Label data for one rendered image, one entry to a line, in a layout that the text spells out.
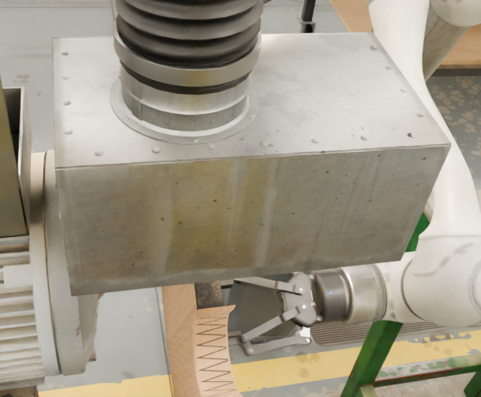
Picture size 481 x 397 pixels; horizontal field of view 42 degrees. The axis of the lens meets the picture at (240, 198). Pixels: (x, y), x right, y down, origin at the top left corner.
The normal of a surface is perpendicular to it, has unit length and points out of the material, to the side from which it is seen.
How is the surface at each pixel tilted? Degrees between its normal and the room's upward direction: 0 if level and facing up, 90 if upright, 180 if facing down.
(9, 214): 90
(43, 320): 65
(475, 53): 0
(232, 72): 90
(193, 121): 90
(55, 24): 0
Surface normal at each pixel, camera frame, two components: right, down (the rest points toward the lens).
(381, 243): 0.22, 0.69
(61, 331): 0.24, 0.41
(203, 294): 0.20, -0.27
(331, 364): 0.11, -0.71
